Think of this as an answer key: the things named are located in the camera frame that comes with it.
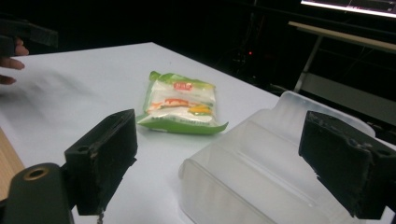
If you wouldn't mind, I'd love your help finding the translucent plastic container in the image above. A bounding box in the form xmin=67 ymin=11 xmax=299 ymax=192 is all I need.
xmin=178 ymin=90 xmax=396 ymax=224

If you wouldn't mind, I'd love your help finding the metal-framed side table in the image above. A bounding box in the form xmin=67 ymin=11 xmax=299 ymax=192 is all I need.
xmin=288 ymin=21 xmax=396 ymax=127

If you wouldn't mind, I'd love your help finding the green and white snack packet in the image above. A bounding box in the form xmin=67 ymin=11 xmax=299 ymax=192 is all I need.
xmin=136 ymin=70 xmax=230 ymax=135

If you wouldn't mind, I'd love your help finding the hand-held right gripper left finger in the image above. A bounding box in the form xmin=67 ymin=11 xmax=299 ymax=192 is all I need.
xmin=64 ymin=108 xmax=138 ymax=217

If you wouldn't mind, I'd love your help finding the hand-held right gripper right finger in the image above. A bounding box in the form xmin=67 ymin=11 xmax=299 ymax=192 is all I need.
xmin=298 ymin=110 xmax=396 ymax=220

